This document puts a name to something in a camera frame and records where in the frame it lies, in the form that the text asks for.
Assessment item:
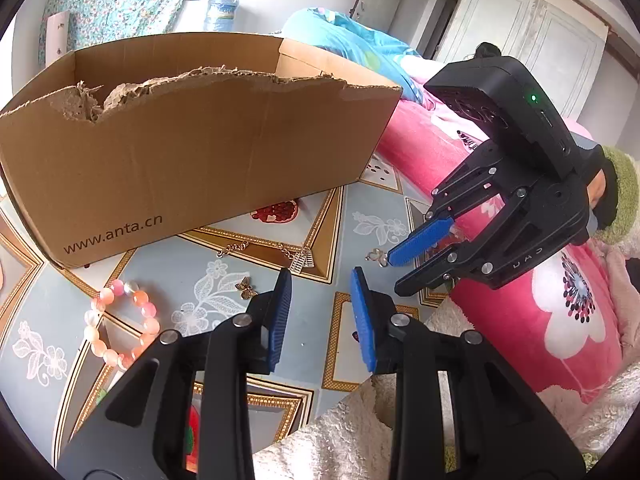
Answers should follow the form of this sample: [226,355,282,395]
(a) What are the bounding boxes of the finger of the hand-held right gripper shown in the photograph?
[388,140,532,267]
[394,187,533,297]

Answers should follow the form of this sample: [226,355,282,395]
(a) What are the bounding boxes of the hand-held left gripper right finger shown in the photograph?
[349,266,587,480]

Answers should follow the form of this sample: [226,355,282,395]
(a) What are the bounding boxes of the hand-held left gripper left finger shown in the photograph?
[56,266,293,480]

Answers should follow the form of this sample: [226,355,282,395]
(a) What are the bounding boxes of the gold chain with pendant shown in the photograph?
[216,240,316,275]

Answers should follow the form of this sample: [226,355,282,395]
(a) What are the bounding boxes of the pink orange bead bracelet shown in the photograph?
[82,280,162,372]

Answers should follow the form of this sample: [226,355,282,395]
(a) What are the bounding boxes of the brown cardboard box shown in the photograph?
[0,31,404,269]

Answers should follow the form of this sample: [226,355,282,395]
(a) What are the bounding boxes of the person's right forearm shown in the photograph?
[592,145,640,311]

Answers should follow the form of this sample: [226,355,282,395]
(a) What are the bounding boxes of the person's right hand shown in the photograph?
[589,167,607,211]

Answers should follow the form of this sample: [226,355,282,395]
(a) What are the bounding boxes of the white wardrobe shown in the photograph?
[400,0,608,121]

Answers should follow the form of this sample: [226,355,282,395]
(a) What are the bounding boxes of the pink floral blanket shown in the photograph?
[375,55,640,406]

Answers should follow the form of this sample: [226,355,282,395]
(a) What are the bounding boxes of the white fluffy robe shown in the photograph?
[252,302,640,480]

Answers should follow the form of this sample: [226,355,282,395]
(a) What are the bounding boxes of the blue quilt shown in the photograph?
[282,7,426,106]

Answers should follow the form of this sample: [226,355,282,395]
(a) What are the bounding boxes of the blue water dispenser bottle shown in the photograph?
[206,0,240,35]

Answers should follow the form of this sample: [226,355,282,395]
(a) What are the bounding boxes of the floral curtain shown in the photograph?
[52,0,210,56]

